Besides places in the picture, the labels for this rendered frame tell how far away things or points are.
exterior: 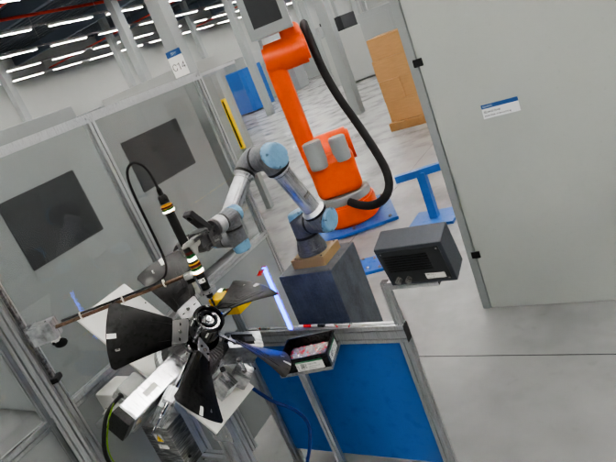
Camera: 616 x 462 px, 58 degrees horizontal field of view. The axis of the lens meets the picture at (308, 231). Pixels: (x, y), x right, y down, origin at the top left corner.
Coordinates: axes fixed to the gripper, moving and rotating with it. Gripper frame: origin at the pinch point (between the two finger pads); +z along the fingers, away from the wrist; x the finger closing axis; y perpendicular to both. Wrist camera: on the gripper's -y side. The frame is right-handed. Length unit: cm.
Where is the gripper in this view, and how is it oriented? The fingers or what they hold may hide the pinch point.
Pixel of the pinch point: (179, 247)
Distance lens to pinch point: 208.4
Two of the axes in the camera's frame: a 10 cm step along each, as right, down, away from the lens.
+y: 3.5, 8.9, 3.0
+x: -8.0, 1.2, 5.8
